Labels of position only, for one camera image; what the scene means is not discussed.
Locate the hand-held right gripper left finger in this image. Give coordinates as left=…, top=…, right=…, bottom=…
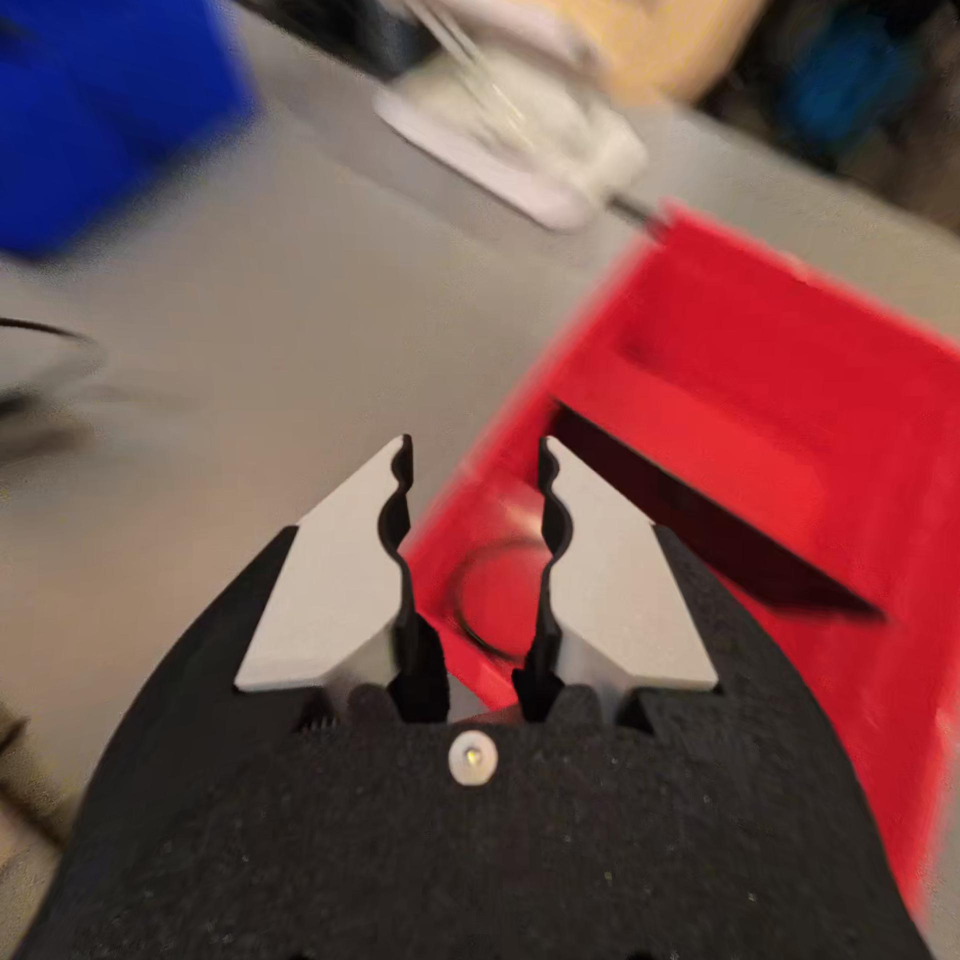
left=234, top=435, right=451, bottom=724

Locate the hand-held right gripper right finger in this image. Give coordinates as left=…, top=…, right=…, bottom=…
left=512, top=436, right=720, bottom=724

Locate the red plastic bin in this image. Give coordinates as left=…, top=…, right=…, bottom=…
left=401, top=198, right=960, bottom=920

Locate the thin black cable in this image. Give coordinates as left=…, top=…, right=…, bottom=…
left=0, top=317, right=99, bottom=354

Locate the blue plastic bin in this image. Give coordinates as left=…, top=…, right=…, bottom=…
left=0, top=0, right=258, bottom=258

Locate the grey desk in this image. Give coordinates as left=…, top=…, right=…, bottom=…
left=0, top=7, right=960, bottom=871

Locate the black red-bin divider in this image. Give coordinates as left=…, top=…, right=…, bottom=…
left=551, top=401, right=888, bottom=624

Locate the wooden board stand white base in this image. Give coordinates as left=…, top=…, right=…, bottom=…
left=373, top=0, right=766, bottom=231

